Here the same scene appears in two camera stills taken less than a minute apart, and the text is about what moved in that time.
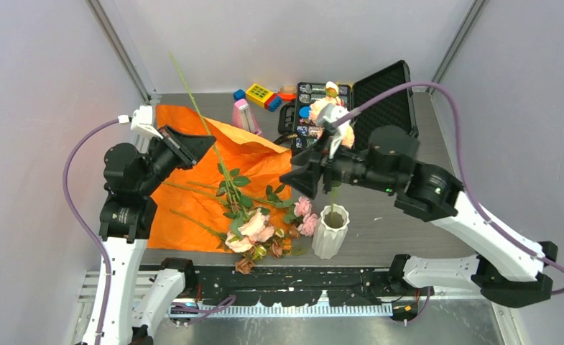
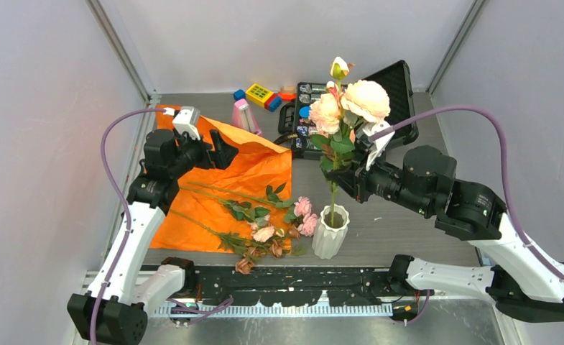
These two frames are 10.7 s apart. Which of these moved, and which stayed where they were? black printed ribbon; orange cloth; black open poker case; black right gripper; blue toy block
Moved: black right gripper
Stayed: orange cloth; blue toy block; black printed ribbon; black open poker case
